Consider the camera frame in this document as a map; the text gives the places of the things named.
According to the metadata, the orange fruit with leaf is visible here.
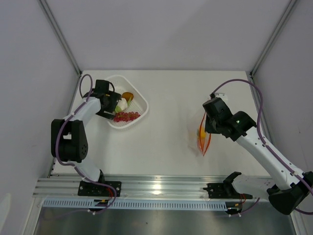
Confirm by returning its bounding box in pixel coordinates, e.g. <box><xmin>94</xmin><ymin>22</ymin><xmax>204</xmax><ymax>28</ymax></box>
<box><xmin>197</xmin><ymin>128</ymin><xmax>206</xmax><ymax>139</ymax></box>

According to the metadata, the white cauliflower with leaves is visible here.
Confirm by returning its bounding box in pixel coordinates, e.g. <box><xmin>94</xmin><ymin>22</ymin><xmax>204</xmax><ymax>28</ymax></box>
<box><xmin>114</xmin><ymin>98</ymin><xmax>128</xmax><ymax>113</ymax></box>

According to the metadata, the clear zip top bag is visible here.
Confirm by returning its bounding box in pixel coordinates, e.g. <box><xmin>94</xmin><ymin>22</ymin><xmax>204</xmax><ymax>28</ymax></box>
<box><xmin>187</xmin><ymin>108</ymin><xmax>211</xmax><ymax>157</ymax></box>

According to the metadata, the red orange peach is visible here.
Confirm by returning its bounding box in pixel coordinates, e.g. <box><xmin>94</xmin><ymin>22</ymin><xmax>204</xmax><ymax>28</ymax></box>
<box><xmin>197</xmin><ymin>139</ymin><xmax>205</xmax><ymax>151</ymax></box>

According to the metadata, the red grape bunch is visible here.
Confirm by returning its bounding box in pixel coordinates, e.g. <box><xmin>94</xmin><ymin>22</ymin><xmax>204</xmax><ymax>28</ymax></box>
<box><xmin>113</xmin><ymin>112</ymin><xmax>140</xmax><ymax>122</ymax></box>

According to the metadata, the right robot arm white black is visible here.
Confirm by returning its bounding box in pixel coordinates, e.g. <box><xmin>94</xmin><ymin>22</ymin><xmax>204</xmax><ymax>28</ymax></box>
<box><xmin>202</xmin><ymin>97</ymin><xmax>313</xmax><ymax>215</ymax></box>

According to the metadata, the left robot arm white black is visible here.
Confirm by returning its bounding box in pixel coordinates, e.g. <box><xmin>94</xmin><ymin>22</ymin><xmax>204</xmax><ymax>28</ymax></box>
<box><xmin>51</xmin><ymin>80</ymin><xmax>121</xmax><ymax>196</ymax></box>

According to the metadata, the brown kiwi fruit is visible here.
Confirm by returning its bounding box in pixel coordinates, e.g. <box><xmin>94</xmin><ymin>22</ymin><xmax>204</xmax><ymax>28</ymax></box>
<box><xmin>122</xmin><ymin>92</ymin><xmax>134</xmax><ymax>101</ymax></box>

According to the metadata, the white perforated plastic basket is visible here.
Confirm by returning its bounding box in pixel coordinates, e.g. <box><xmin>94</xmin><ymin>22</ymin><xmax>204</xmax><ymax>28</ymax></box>
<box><xmin>105</xmin><ymin>75</ymin><xmax>149</xmax><ymax>130</ymax></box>

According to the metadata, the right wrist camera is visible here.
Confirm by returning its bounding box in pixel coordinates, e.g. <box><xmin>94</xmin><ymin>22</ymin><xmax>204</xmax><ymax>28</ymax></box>
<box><xmin>214</xmin><ymin>93</ymin><xmax>228</xmax><ymax>102</ymax></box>

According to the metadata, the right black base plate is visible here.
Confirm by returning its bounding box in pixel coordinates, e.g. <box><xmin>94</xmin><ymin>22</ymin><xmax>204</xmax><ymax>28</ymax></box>
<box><xmin>202</xmin><ymin>183</ymin><xmax>238</xmax><ymax>199</ymax></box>

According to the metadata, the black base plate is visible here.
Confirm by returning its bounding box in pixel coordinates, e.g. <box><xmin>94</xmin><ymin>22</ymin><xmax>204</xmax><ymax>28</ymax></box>
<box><xmin>78</xmin><ymin>181</ymin><xmax>122</xmax><ymax>197</ymax></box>
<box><xmin>202</xmin><ymin>183</ymin><xmax>238</xmax><ymax>199</ymax></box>

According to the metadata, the aluminium mounting rail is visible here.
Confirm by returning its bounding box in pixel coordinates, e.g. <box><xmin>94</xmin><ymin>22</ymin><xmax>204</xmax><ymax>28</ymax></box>
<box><xmin>33</xmin><ymin>174</ymin><xmax>272</xmax><ymax>199</ymax></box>

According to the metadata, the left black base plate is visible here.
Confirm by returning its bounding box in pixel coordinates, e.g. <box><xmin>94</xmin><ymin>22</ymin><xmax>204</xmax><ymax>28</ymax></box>
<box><xmin>78</xmin><ymin>181</ymin><xmax>122</xmax><ymax>197</ymax></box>

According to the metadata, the white slotted cable duct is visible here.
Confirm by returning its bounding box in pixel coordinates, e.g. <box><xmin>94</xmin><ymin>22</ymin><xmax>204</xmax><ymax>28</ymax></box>
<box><xmin>42</xmin><ymin>198</ymin><xmax>239</xmax><ymax>211</ymax></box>

